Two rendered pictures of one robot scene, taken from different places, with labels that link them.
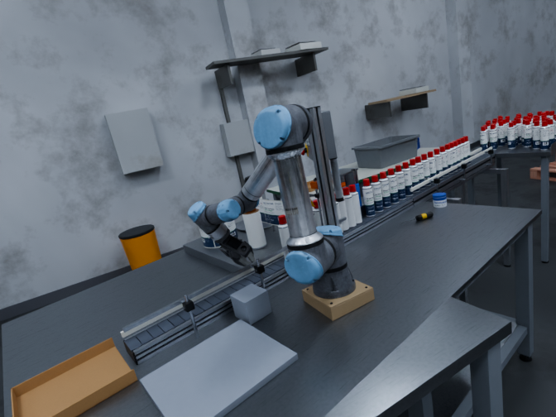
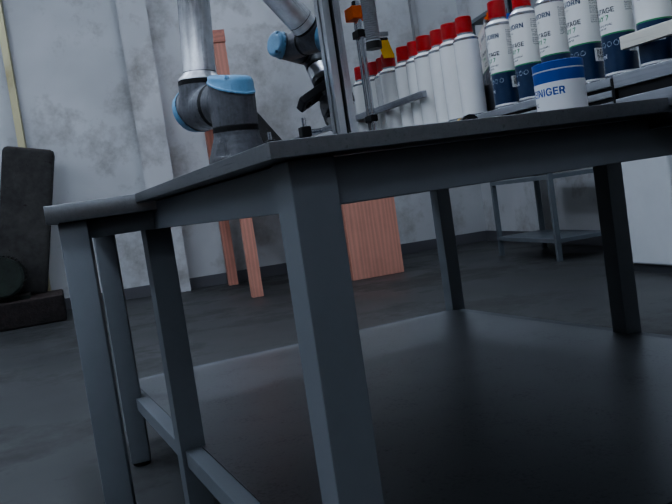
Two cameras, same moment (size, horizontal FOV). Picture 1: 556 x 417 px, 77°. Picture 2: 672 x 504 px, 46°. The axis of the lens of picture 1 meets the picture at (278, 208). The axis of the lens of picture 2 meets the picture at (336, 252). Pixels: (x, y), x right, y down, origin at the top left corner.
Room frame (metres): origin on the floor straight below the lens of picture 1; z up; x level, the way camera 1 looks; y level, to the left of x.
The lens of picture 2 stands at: (1.79, -2.06, 0.76)
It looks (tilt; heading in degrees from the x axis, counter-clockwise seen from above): 4 degrees down; 103
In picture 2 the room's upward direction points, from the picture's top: 8 degrees counter-clockwise
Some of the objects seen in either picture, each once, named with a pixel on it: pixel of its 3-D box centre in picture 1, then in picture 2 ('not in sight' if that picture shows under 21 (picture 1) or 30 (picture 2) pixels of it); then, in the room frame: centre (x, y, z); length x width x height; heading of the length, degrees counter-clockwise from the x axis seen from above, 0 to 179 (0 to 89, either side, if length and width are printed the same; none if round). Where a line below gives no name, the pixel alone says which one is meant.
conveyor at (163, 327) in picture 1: (307, 254); not in sight; (1.52, -0.09, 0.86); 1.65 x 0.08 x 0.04; 126
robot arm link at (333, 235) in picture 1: (326, 245); (230, 100); (1.13, -0.14, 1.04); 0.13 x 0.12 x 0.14; 146
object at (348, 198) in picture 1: (348, 207); (454, 73); (1.70, -0.35, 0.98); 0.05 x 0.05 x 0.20
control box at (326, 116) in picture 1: (318, 136); not in sight; (1.51, -0.23, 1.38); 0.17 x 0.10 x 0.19; 1
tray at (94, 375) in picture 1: (73, 384); not in sight; (0.93, 0.71, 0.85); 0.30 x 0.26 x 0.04; 126
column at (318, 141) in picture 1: (325, 189); (329, 23); (1.43, -0.21, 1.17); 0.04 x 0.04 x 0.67; 36
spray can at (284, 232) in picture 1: (285, 237); (365, 106); (1.45, -0.01, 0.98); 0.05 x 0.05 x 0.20
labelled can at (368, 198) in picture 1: (368, 198); (502, 55); (1.81, -0.48, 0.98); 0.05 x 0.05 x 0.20
